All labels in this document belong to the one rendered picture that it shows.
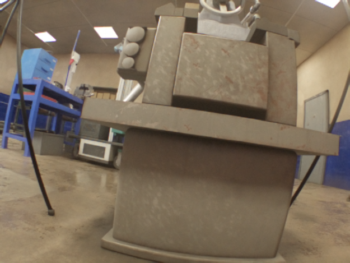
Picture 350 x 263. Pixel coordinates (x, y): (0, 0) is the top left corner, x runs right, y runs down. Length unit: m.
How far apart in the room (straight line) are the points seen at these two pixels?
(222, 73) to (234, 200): 0.37
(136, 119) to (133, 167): 0.14
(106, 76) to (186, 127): 6.75
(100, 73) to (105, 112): 6.80
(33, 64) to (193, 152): 2.26
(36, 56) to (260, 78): 2.39
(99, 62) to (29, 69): 5.22
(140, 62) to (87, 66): 7.13
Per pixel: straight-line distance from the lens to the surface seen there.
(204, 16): 1.04
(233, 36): 0.92
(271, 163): 0.62
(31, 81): 2.48
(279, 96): 0.64
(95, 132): 2.61
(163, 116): 0.53
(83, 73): 7.72
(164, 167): 0.57
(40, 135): 2.64
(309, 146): 0.63
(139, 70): 0.65
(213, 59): 0.60
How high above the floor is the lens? 0.35
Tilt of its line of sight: 5 degrees up
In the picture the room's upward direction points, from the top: 9 degrees clockwise
